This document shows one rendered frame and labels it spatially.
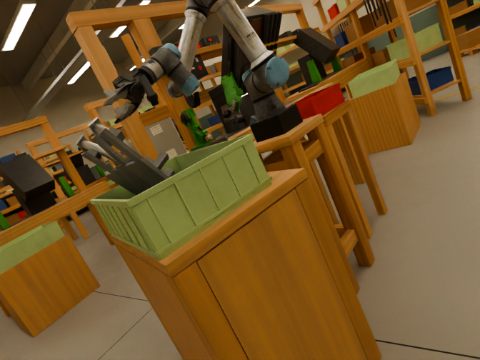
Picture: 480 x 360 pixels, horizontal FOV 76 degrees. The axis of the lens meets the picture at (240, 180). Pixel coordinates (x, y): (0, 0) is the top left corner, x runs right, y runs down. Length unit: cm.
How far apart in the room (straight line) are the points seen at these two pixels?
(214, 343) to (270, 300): 20
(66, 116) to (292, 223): 1200
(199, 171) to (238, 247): 23
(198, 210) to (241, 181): 16
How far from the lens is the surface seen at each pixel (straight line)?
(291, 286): 100
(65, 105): 1283
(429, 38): 446
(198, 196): 83
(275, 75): 134
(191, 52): 141
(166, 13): 262
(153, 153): 213
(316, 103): 185
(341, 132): 276
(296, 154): 135
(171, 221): 81
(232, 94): 221
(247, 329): 93
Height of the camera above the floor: 105
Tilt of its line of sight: 12 degrees down
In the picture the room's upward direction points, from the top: 25 degrees counter-clockwise
